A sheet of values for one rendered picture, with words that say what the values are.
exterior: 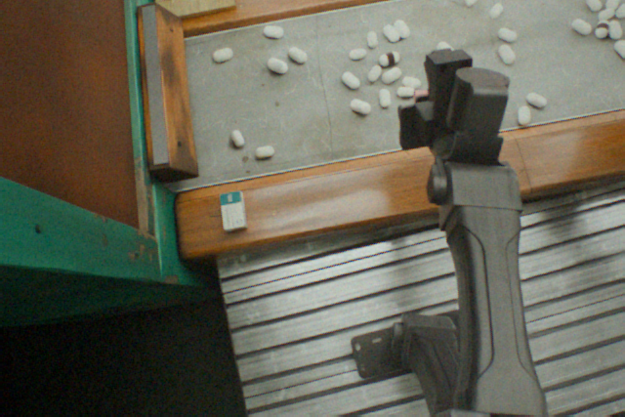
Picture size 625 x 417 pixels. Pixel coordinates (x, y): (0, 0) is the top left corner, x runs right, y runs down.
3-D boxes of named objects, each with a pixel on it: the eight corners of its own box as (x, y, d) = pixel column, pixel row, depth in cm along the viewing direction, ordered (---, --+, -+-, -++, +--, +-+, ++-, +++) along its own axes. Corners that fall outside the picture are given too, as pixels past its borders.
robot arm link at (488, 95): (435, 63, 49) (452, 107, 39) (512, 69, 49) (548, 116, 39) (418, 153, 56) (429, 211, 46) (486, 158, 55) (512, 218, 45)
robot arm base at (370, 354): (351, 341, 68) (362, 388, 66) (474, 309, 68) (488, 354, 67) (349, 337, 76) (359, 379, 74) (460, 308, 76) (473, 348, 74)
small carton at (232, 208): (247, 228, 72) (245, 226, 70) (227, 231, 72) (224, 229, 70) (242, 192, 73) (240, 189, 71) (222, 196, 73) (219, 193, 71)
